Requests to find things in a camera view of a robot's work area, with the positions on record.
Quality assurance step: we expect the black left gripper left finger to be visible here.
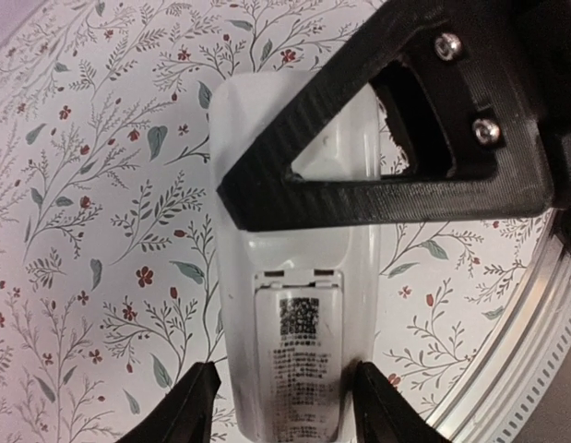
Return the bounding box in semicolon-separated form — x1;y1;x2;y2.
123;362;220;443

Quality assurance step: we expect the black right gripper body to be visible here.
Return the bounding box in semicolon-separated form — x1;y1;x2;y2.
496;1;571;256

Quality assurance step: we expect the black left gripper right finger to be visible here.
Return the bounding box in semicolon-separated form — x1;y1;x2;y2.
352;362;445;443

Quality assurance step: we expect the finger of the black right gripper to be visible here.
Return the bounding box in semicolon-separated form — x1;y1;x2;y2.
215;1;555;232

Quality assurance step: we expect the white battery cover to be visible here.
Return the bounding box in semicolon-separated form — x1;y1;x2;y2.
255;269;343;442

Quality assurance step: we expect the floral patterned table mat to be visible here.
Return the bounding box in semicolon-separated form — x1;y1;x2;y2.
0;0;553;443

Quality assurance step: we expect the aluminium table edge rail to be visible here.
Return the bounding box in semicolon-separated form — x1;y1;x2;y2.
426;211;571;442

